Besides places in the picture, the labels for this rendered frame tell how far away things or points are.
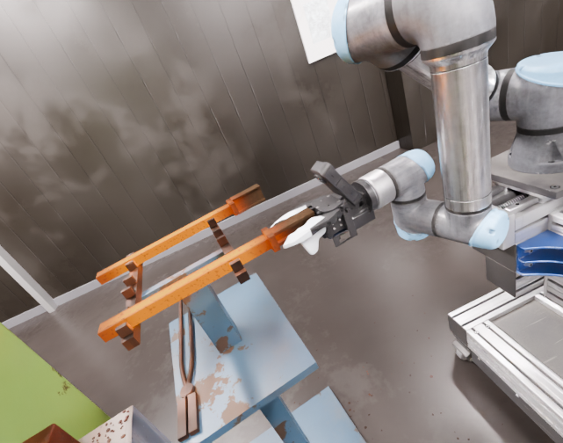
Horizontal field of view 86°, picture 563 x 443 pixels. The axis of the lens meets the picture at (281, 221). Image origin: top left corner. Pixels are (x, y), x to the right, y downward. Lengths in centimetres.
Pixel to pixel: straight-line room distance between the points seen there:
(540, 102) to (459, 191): 32
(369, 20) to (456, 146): 24
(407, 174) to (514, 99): 32
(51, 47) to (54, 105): 40
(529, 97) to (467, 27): 37
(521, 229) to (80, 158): 294
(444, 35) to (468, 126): 14
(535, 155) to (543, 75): 17
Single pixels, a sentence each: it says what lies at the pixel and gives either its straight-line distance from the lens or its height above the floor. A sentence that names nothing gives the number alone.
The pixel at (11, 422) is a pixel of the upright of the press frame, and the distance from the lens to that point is 71.
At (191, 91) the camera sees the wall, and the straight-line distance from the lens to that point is 286.
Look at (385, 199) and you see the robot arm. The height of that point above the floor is 94.
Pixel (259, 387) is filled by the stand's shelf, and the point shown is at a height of 71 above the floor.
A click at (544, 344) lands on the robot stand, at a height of 21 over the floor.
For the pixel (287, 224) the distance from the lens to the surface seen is 57.
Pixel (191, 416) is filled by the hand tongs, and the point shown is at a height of 72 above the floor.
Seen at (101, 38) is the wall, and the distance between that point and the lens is 295.
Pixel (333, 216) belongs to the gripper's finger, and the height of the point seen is 97.
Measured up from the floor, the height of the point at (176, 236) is 98.
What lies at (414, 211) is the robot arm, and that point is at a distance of 70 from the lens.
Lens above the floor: 125
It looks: 27 degrees down
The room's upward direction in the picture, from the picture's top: 23 degrees counter-clockwise
